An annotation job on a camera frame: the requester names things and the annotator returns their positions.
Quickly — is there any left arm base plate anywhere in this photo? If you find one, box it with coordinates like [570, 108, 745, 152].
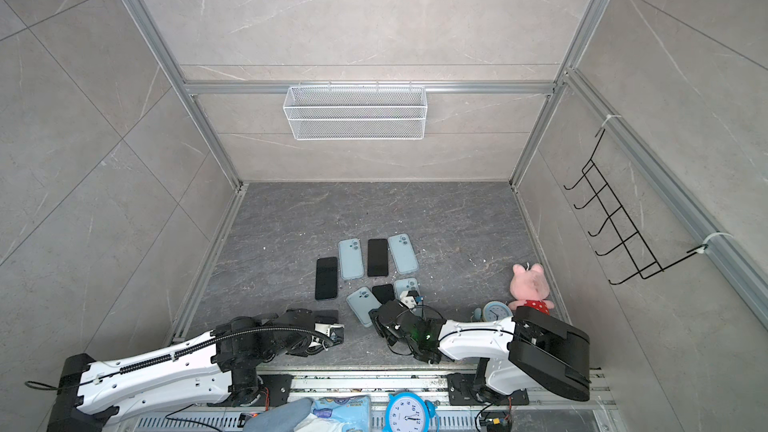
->
[209, 372, 294, 408]

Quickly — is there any black phone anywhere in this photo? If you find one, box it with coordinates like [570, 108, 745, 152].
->
[367, 238, 389, 277]
[314, 257, 339, 301]
[314, 310, 339, 324]

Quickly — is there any grey-green phone case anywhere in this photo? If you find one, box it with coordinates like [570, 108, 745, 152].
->
[393, 277, 420, 300]

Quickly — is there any aluminium rail front frame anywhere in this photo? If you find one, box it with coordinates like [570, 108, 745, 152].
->
[115, 367, 626, 431]

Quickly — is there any blue wet wipes pack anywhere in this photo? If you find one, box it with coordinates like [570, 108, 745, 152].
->
[295, 396, 372, 432]

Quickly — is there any small blue white cup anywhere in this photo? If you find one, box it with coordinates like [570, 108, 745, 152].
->
[472, 301, 513, 322]

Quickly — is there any pink pig plush toy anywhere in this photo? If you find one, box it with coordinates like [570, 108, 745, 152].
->
[508, 263, 555, 314]

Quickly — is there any grey-blue cloth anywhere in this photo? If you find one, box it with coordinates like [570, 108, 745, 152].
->
[242, 398, 313, 432]

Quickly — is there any blue alarm clock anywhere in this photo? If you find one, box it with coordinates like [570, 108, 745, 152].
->
[382, 391, 438, 432]

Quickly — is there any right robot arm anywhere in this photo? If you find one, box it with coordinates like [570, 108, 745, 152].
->
[369, 301, 591, 402]

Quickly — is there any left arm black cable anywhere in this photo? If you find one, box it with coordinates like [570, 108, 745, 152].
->
[119, 325, 337, 373]

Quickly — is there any white wire mesh basket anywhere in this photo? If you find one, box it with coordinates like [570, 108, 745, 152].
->
[283, 84, 428, 141]

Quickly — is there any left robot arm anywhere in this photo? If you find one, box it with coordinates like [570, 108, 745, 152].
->
[47, 309, 344, 431]

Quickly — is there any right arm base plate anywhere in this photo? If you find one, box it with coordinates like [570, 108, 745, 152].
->
[446, 373, 530, 406]

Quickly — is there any black wire hook rack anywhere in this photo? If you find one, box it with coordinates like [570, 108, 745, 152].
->
[562, 128, 709, 287]

